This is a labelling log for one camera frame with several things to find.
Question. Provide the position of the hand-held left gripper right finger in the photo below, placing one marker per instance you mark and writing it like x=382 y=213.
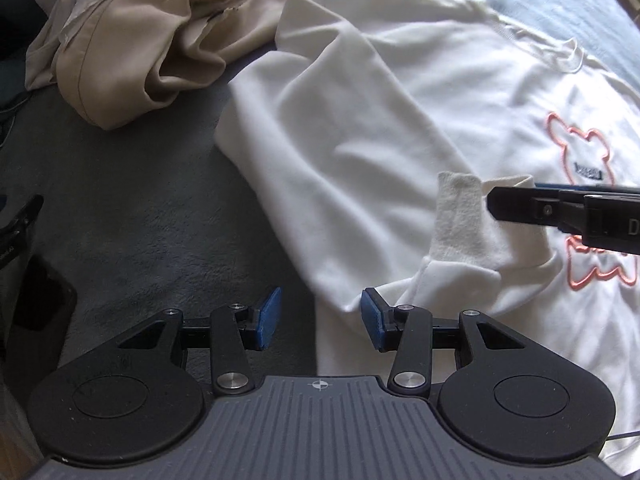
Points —
x=372 y=320

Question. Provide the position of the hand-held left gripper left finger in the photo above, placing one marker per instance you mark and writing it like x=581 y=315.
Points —
x=266 y=320

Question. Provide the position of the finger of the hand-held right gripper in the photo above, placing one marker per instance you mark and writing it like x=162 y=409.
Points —
x=525 y=205

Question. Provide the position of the white sweatshirt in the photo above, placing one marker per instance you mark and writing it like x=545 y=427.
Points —
x=375 y=110

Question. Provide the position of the grey bed blanket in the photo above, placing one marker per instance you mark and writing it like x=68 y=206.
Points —
x=150 y=210

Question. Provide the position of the beige pants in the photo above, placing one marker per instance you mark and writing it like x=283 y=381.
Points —
x=165 y=45

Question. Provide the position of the teal duvet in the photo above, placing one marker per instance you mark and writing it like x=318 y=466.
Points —
x=15 y=10

